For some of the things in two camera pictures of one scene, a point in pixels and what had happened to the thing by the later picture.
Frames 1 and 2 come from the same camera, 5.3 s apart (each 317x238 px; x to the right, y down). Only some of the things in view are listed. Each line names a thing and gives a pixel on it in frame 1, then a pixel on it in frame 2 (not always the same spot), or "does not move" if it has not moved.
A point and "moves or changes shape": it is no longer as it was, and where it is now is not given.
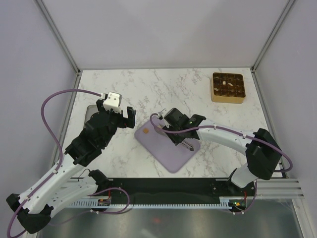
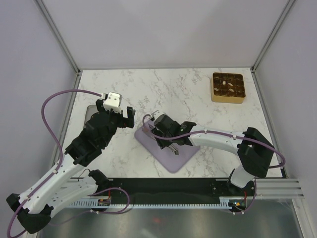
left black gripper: x=129 y=122 does not move
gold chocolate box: x=228 y=88 does not move
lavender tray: x=161 y=146 does not move
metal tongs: x=190 y=147 moves or changes shape
